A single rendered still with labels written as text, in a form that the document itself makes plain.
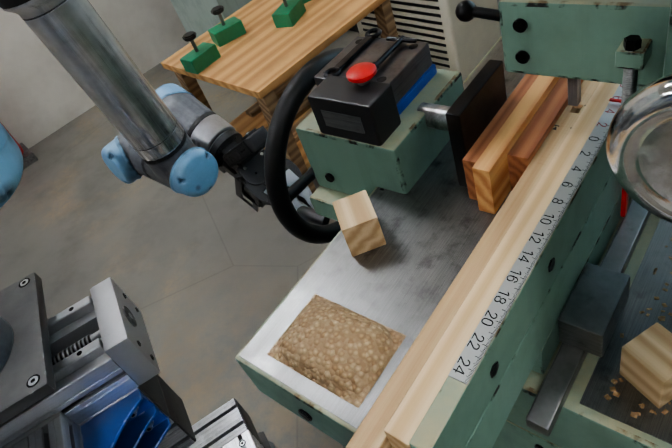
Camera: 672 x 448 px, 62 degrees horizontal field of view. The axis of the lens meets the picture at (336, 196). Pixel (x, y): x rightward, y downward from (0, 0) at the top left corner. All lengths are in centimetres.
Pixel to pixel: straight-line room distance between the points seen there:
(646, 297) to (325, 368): 32
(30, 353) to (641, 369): 67
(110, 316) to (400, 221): 45
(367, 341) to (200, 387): 127
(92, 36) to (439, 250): 49
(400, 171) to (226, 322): 130
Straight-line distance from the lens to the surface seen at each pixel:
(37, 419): 86
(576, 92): 56
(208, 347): 177
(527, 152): 53
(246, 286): 185
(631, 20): 48
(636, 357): 52
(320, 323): 48
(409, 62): 59
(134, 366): 83
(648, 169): 42
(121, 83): 79
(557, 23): 50
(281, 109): 71
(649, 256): 64
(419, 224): 55
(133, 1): 350
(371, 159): 57
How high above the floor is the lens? 129
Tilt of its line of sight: 40 degrees down
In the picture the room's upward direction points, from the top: 22 degrees counter-clockwise
